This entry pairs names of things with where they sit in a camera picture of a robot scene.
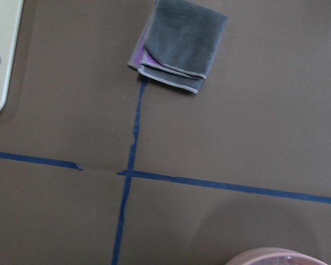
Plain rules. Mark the folded grey cloth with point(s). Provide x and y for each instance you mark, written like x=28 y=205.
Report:
x=178 y=44

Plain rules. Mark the pink bowl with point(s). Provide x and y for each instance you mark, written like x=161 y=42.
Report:
x=272 y=255

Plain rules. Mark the cream bear tray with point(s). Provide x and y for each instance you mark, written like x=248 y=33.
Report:
x=10 y=17

